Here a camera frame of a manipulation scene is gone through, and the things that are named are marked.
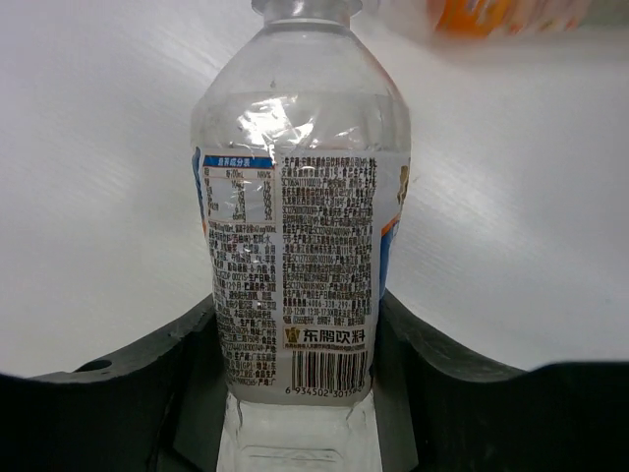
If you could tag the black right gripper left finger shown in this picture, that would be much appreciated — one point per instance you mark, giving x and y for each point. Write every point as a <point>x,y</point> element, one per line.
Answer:
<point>156,404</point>

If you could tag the orange label bottle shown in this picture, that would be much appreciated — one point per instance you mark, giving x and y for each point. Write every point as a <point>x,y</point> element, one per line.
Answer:
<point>476,19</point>

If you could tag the Pocari Sweat labelled bottle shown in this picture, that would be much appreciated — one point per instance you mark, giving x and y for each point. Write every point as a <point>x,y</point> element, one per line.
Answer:
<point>302,155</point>

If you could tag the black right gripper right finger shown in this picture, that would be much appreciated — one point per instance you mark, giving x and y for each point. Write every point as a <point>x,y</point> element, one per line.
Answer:
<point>441,406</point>

